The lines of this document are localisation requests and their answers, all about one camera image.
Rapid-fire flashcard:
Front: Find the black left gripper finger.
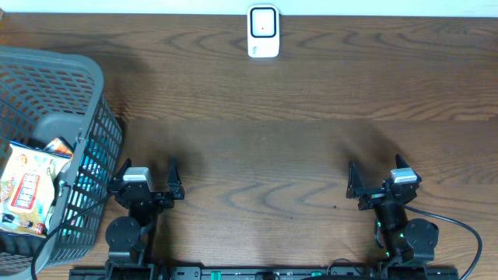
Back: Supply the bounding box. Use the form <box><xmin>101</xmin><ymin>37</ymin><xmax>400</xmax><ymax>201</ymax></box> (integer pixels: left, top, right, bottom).
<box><xmin>114</xmin><ymin>158</ymin><xmax>132</xmax><ymax>181</ymax></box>
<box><xmin>167</xmin><ymin>159</ymin><xmax>182</xmax><ymax>192</ymax></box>

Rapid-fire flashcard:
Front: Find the small orange snack packet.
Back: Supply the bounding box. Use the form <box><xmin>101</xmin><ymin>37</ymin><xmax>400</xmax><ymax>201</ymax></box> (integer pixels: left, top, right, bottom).
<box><xmin>44</xmin><ymin>138</ymin><xmax>73</xmax><ymax>156</ymax></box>

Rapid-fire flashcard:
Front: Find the yellow snack bag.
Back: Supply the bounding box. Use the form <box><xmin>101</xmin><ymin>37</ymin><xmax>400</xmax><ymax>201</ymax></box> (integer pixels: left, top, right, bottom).
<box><xmin>1</xmin><ymin>142</ymin><xmax>72</xmax><ymax>236</ymax></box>

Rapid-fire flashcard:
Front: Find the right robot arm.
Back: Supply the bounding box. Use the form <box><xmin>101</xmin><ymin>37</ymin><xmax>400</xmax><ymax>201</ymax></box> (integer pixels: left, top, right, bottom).
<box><xmin>346</xmin><ymin>154</ymin><xmax>439</xmax><ymax>279</ymax></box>

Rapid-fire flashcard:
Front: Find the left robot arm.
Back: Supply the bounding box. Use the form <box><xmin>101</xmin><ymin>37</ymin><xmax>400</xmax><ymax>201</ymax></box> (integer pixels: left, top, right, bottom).
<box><xmin>104</xmin><ymin>159</ymin><xmax>185</xmax><ymax>279</ymax></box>

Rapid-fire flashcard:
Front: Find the white barcode scanner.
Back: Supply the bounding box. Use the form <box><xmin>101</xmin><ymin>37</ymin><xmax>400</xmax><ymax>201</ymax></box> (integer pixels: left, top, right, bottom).
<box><xmin>247</xmin><ymin>4</ymin><xmax>280</xmax><ymax>58</ymax></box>

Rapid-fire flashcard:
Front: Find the grey plastic shopping basket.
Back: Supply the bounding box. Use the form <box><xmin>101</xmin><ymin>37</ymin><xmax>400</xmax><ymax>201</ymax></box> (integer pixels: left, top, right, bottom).
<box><xmin>1</xmin><ymin>46</ymin><xmax>123</xmax><ymax>279</ymax></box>

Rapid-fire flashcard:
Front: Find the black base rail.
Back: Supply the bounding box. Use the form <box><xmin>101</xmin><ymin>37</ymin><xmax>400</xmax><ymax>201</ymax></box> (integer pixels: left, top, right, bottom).
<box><xmin>68</xmin><ymin>264</ymin><xmax>458</xmax><ymax>280</ymax></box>

